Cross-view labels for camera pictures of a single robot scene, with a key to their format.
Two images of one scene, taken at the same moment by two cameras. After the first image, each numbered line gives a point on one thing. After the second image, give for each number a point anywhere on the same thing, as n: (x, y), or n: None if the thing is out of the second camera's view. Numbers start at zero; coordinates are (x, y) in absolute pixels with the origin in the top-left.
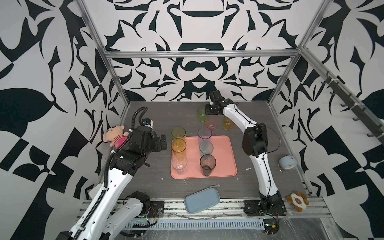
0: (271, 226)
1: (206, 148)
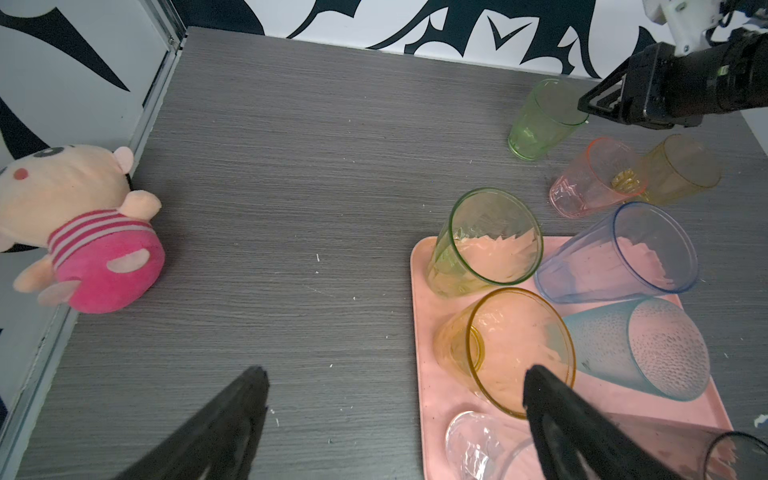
0: None
1: (651, 344)
